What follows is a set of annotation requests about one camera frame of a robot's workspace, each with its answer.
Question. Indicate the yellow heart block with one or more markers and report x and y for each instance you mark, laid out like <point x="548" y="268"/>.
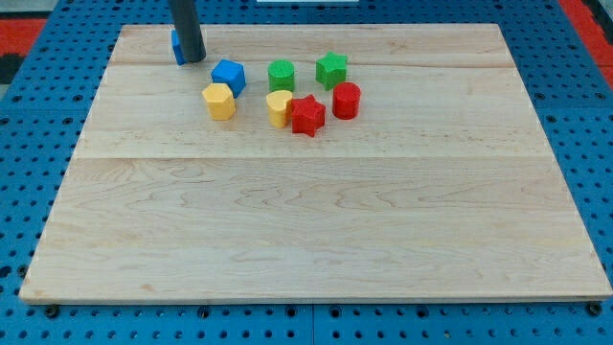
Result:
<point x="279" y="107"/>

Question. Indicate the blue cube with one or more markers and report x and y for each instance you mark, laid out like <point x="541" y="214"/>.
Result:
<point x="230" y="73"/>

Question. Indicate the red star block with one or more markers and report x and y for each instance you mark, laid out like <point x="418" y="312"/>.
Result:
<point x="307" y="115"/>

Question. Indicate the red cylinder block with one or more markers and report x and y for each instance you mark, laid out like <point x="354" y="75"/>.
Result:
<point x="346" y="100"/>

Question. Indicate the green cylinder block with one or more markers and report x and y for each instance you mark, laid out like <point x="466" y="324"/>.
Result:
<point x="281" y="75"/>

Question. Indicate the green star block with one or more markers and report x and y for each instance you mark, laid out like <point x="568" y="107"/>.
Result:
<point x="331" y="69"/>

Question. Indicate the yellow hexagon block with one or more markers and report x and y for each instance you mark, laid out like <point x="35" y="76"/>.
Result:
<point x="219" y="99"/>

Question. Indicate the light wooden board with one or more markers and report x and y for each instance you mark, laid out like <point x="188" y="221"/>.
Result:
<point x="443" y="189"/>

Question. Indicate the blue block behind rod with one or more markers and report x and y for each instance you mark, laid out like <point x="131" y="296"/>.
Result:
<point x="176" y="48"/>

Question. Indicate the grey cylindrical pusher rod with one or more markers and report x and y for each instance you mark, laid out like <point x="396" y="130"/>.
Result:
<point x="185" y="21"/>

